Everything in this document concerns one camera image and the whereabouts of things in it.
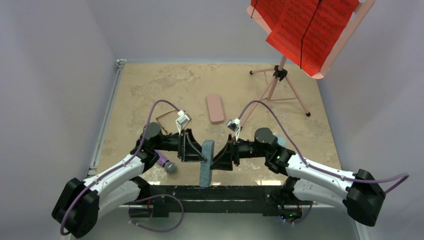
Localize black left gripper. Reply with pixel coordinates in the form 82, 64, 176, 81
152, 127, 207, 162

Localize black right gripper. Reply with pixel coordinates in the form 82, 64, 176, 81
210, 135, 268, 172

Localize grey glasses case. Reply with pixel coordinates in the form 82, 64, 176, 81
199, 140, 215, 188

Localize brown frame glasses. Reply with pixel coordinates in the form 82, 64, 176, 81
155, 110, 192, 135

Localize pink glasses case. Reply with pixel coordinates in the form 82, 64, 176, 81
206, 93, 225, 125

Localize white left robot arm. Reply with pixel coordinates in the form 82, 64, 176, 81
51, 122, 210, 238

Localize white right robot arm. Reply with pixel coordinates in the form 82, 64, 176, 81
210, 127, 386, 227

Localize crumpled light blue cloth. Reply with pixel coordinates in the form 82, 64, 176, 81
276, 134, 287, 147

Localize red sheet music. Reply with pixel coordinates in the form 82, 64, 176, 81
250, 0, 359, 76

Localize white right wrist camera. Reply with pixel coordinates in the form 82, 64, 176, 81
226, 118, 242, 142

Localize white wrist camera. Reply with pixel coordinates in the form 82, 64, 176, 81
226, 118, 242, 142
175, 110, 192, 134

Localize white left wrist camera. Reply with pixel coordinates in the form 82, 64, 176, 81
175, 110, 192, 134

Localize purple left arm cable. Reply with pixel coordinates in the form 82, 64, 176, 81
59, 99, 181, 237

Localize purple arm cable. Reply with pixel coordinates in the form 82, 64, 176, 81
59, 99, 181, 237
238, 100, 410, 195

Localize aluminium frame rail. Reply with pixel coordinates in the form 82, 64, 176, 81
87, 59, 128, 177

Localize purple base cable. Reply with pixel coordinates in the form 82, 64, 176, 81
128, 194, 185, 233

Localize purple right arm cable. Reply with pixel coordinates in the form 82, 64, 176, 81
238, 100, 410, 195

